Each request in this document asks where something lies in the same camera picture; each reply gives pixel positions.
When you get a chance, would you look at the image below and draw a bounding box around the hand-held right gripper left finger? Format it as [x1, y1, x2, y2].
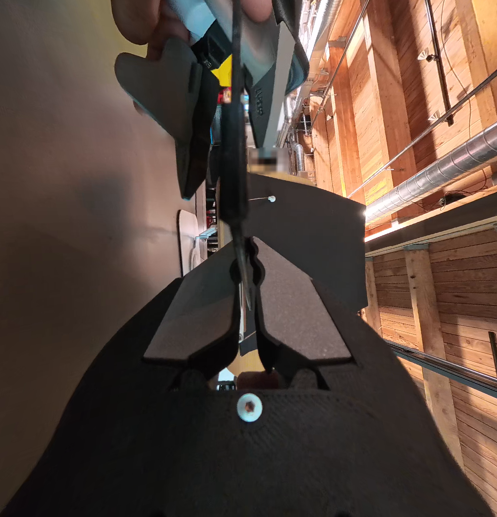
[143, 238, 242, 378]

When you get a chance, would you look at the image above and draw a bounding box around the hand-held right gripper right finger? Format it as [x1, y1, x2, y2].
[250, 236, 353, 373]

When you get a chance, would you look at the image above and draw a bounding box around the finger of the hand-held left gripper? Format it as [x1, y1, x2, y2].
[241, 19, 310, 149]
[114, 37, 222, 201]

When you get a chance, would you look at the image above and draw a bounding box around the person's left hand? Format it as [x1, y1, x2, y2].
[111, 0, 273, 61]

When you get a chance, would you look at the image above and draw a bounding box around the silver clamp bar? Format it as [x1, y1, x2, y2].
[195, 225, 219, 252]

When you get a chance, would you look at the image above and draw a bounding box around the black board with wooden edge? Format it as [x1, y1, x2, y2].
[216, 170, 369, 376]

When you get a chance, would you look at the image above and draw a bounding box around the silver ventilation duct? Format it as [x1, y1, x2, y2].
[364, 115, 497, 228]
[287, 0, 343, 124]

